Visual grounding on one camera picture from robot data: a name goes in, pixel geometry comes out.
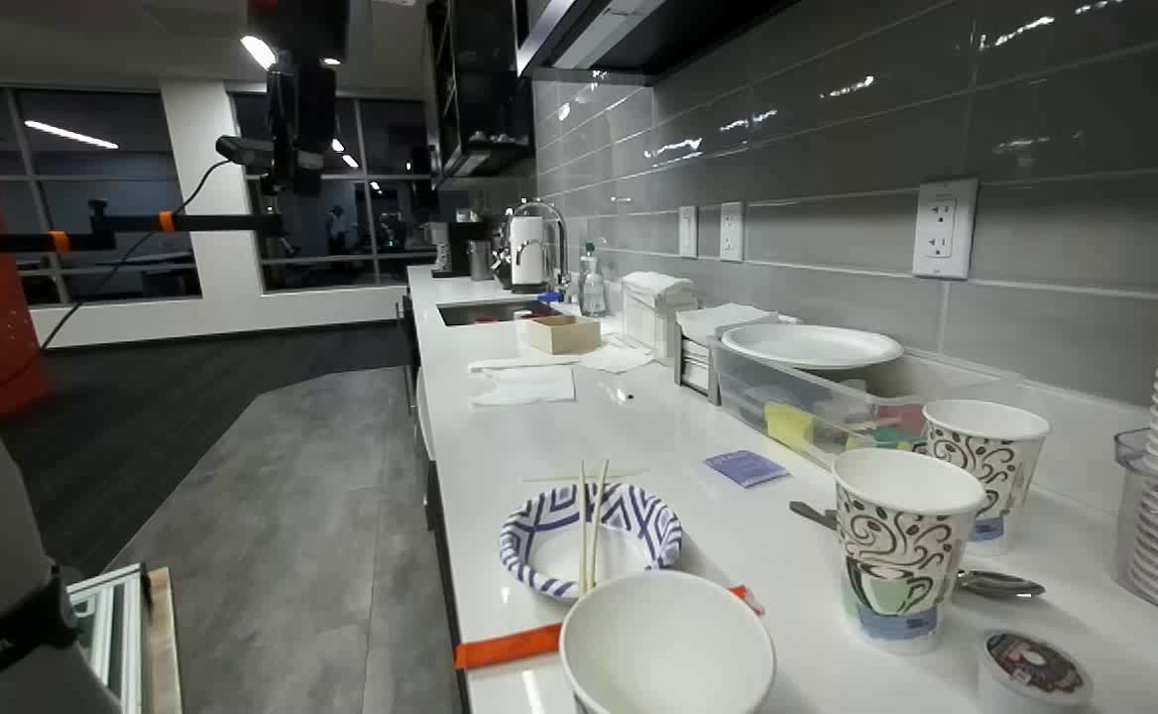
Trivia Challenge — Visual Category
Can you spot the flat white paper towel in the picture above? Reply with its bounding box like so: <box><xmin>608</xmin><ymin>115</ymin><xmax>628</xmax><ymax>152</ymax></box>
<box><xmin>575</xmin><ymin>340</ymin><xmax>664</xmax><ymax>380</ymax></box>

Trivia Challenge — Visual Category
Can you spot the counter sink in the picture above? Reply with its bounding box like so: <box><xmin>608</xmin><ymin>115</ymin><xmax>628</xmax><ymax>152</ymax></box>
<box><xmin>433</xmin><ymin>296</ymin><xmax>542</xmax><ymax>329</ymax></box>

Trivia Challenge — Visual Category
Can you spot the small cardboard box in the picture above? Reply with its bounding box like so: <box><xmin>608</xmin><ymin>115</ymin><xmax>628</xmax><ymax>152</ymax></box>
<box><xmin>518</xmin><ymin>311</ymin><xmax>608</xmax><ymax>358</ymax></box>

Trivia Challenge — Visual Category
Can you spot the clear soap bottle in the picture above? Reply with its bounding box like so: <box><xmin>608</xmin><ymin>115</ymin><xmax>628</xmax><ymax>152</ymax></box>
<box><xmin>570</xmin><ymin>237</ymin><xmax>614</xmax><ymax>323</ymax></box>

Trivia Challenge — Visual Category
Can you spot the stack of folded paper towels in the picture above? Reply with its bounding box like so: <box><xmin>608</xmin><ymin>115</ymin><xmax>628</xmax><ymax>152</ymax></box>
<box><xmin>614</xmin><ymin>266</ymin><xmax>707</xmax><ymax>360</ymax></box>

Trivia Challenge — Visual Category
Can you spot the steel kettle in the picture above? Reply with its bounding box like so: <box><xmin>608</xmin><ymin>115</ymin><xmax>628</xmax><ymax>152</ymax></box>
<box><xmin>488</xmin><ymin>196</ymin><xmax>567</xmax><ymax>294</ymax></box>

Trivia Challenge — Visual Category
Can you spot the wooden chopstick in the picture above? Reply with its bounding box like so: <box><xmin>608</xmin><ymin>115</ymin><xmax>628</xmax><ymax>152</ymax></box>
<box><xmin>587</xmin><ymin>456</ymin><xmax>614</xmax><ymax>596</ymax></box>
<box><xmin>575</xmin><ymin>460</ymin><xmax>600</xmax><ymax>599</ymax></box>

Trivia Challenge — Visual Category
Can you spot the clear plastic bin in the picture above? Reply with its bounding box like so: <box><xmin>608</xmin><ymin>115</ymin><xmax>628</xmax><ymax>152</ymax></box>
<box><xmin>711</xmin><ymin>346</ymin><xmax>936</xmax><ymax>467</ymax></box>

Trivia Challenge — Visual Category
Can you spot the blue patterned paper plate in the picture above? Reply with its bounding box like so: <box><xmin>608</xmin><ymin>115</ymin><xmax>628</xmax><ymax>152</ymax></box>
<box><xmin>495</xmin><ymin>481</ymin><xmax>690</xmax><ymax>607</ymax></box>

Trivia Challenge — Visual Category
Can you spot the yellow sponge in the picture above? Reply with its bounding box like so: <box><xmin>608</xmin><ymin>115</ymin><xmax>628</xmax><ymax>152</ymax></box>
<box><xmin>762</xmin><ymin>398</ymin><xmax>820</xmax><ymax>454</ymax></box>

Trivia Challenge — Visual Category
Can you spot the white plate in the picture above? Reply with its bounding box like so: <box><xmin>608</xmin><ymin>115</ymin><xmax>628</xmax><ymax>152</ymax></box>
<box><xmin>717</xmin><ymin>317</ymin><xmax>906</xmax><ymax>377</ymax></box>

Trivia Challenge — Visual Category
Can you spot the dark upper cabinet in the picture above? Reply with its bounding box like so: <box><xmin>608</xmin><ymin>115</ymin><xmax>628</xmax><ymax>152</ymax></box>
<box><xmin>423</xmin><ymin>0</ymin><xmax>801</xmax><ymax>181</ymax></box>

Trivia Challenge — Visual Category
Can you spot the orange tape strip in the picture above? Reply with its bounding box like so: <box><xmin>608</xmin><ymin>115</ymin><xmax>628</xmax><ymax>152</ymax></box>
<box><xmin>454</xmin><ymin>583</ymin><xmax>770</xmax><ymax>676</ymax></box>

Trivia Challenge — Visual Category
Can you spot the white bowl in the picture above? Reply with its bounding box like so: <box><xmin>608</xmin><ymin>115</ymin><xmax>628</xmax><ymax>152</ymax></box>
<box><xmin>554</xmin><ymin>567</ymin><xmax>778</xmax><ymax>714</ymax></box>

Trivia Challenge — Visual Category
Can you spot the patterned paper cup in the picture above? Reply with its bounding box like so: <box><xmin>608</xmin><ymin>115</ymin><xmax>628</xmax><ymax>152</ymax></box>
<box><xmin>828</xmin><ymin>443</ymin><xmax>990</xmax><ymax>649</ymax></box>
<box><xmin>916</xmin><ymin>398</ymin><xmax>1056</xmax><ymax>544</ymax></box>

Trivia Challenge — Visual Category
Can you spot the wooden robot cart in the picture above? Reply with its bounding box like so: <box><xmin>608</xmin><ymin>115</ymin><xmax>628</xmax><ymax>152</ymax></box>
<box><xmin>61</xmin><ymin>558</ymin><xmax>191</xmax><ymax>714</ymax></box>

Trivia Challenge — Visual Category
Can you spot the white wall power outlet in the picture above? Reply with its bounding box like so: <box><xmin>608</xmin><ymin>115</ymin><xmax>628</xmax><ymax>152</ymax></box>
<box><xmin>907</xmin><ymin>173</ymin><xmax>984</xmax><ymax>280</ymax></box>
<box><xmin>715</xmin><ymin>197</ymin><xmax>748</xmax><ymax>266</ymax></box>

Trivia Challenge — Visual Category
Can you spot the black camera stand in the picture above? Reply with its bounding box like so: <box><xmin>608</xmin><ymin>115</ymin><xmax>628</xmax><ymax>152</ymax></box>
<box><xmin>0</xmin><ymin>0</ymin><xmax>353</xmax><ymax>261</ymax></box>

